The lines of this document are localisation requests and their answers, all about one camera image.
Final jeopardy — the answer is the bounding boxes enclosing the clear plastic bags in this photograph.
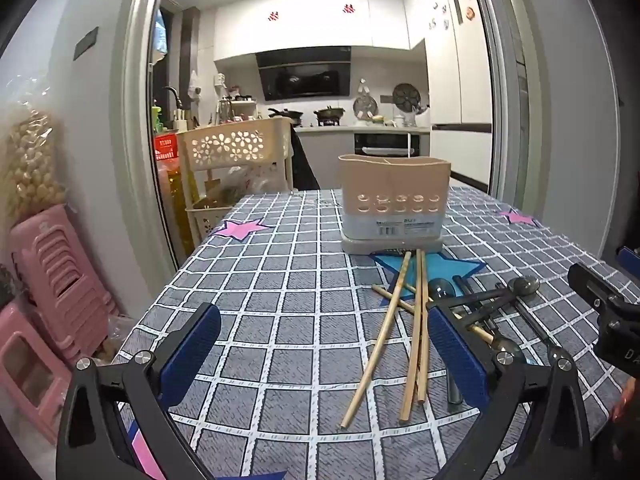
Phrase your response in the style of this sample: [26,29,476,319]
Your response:
[220,162,286,196]

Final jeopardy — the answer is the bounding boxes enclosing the black hanging cloth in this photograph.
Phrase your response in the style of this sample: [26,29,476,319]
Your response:
[290,127,321,192]

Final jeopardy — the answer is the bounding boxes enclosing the black wok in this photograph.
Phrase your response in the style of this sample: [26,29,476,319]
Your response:
[267,106,305,123]

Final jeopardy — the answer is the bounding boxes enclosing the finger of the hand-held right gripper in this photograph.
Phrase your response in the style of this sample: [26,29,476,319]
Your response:
[616,246,640,273]
[567,262,626,313]

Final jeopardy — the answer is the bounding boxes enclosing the stack of pink plastic stools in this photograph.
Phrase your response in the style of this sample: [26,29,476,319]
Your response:
[7,204,118,361]

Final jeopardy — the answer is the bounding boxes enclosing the black built-in oven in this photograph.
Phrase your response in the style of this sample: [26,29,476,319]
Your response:
[353,131,422,157]

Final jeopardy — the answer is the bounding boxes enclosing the black range hood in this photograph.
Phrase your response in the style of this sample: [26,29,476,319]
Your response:
[255,46,352,102]

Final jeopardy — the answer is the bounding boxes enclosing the person's right hand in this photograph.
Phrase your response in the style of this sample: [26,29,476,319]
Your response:
[611,377,640,423]

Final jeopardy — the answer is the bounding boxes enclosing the beige flower-cutout storage cart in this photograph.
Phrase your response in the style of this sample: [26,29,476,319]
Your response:
[177,116,296,256]

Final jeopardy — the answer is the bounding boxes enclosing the pink plastic stool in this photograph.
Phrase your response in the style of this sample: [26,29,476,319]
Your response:
[0,302,71,443]

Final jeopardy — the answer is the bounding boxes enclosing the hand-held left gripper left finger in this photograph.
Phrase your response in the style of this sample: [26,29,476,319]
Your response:
[55,302,223,480]

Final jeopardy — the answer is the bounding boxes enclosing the dark wall switch panel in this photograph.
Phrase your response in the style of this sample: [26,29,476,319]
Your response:
[73,30,98,61]

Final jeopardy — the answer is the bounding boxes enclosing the grey checked tablecloth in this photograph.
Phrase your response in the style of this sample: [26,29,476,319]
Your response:
[87,187,626,480]

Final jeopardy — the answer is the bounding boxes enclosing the light blue hanging cloth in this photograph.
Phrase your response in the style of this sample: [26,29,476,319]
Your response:
[152,7,168,56]

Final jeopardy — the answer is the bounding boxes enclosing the white spice rack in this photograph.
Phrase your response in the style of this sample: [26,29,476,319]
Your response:
[215,95,261,123]

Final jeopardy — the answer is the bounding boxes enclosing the white upper kitchen cabinets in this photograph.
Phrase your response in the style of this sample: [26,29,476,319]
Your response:
[212,0,426,63]

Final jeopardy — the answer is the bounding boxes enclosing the gas stove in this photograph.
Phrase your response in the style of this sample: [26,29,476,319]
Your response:
[272,116,346,128]

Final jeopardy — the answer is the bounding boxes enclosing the clear bag of beige pellets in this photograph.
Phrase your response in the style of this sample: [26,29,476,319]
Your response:
[0,75,68,226]

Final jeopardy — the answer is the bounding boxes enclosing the white refrigerator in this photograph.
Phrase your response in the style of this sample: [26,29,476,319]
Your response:
[425,0,496,191]

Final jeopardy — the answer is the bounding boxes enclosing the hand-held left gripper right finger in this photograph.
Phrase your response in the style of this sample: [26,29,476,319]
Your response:
[426,305,593,480]

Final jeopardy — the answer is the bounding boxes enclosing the beige plastic utensil holder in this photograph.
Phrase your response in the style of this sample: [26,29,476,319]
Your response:
[337,154,452,256]

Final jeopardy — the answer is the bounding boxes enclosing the blue star sticker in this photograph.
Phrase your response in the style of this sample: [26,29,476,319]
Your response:
[369,250,488,301]

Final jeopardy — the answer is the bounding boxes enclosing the dark round flower-pattern pan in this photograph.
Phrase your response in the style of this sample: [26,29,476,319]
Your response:
[391,82,422,112]

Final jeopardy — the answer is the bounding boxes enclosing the round hanging steamer plate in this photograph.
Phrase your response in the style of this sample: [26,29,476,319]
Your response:
[352,95,378,120]

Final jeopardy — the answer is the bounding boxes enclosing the large yellow oil bottle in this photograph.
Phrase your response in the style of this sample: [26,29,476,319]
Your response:
[157,162,196,256]

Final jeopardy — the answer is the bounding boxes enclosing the grey kitchen counter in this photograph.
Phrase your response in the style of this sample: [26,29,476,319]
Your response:
[295,125,432,191]

